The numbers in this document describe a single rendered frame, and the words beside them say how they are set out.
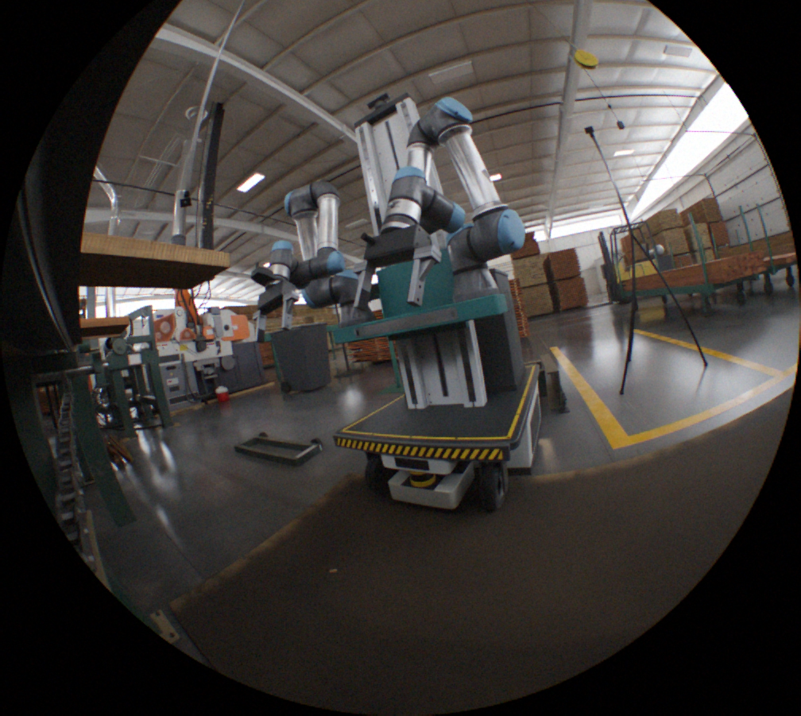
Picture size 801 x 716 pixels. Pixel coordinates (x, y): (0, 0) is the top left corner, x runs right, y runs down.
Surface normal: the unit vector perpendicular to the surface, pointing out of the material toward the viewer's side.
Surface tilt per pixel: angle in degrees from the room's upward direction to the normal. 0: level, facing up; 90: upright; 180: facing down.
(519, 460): 90
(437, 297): 90
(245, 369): 90
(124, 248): 90
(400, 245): 67
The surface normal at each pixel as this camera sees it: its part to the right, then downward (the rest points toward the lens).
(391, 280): -0.52, 0.07
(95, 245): 0.93, -0.19
